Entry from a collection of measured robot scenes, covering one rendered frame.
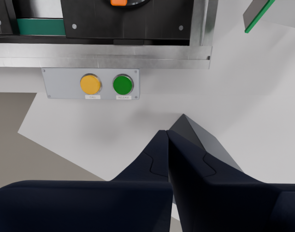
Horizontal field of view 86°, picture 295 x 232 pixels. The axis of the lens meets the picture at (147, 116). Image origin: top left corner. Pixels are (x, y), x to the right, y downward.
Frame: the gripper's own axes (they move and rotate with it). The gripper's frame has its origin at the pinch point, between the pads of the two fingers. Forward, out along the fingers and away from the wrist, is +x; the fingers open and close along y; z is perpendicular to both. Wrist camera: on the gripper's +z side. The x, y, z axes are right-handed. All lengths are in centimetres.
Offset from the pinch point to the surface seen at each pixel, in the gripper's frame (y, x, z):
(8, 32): 27.7, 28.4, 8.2
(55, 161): 94, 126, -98
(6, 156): 141, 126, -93
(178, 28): -4.6, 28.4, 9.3
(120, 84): 6.9, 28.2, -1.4
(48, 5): 22.2, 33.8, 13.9
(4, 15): 27.6, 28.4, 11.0
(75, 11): 14.4, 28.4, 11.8
